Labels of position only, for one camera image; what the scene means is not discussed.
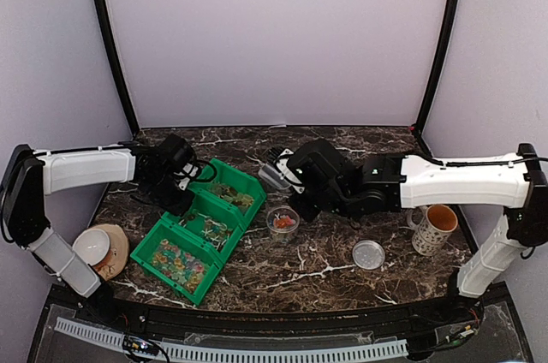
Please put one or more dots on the blue mixed candies pile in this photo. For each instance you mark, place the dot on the blue mixed candies pile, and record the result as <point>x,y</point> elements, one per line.
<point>207,228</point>

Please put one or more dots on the clear plastic lid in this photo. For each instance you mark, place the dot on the clear plastic lid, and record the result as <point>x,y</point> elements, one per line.
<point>368,255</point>

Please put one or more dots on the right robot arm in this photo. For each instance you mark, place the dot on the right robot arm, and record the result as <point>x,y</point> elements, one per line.
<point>514,181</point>

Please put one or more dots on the black front rail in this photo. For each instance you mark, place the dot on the black front rail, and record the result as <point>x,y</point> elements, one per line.
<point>312,306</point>

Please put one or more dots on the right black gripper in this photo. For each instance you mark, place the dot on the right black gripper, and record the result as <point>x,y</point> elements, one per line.
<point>307,212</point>

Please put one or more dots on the white slotted cable duct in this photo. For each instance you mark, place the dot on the white slotted cable duct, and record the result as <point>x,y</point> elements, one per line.
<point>141,350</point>

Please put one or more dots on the green three-compartment bin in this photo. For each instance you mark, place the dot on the green three-compartment bin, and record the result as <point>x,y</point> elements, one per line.
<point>187,251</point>

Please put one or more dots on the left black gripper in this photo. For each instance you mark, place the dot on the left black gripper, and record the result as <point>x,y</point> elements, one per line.
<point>180,207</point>

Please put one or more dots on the patterned mug yellow inside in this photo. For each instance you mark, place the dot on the patterned mug yellow inside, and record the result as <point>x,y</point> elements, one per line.
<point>432,225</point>

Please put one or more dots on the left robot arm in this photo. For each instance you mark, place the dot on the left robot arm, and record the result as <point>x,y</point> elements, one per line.
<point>48,196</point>

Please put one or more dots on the wooden slice coaster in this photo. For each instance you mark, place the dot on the wooden slice coaster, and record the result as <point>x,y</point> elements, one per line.
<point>116,259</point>

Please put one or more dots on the white bowl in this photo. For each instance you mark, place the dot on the white bowl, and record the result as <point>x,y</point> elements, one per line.
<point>92,245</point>

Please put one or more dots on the metal scoop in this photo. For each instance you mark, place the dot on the metal scoop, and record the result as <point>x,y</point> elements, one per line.
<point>273,177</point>

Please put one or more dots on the green yellow candies pile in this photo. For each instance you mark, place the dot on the green yellow candies pile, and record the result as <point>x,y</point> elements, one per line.
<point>231,195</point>

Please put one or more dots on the left black frame post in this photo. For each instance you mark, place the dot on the left black frame post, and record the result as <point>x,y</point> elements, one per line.
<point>114,62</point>

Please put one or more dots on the clear plastic container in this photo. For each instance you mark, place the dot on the clear plastic container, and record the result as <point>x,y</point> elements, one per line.
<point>281,237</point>

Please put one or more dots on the right black frame post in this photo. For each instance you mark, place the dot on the right black frame post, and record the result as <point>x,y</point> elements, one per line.
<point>438,61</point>

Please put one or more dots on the black frame post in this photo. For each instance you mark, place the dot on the black frame post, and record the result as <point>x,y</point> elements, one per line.
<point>438,61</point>
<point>114,62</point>

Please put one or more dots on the candies in clear container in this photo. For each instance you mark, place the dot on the candies in clear container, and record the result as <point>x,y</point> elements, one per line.
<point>283,223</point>

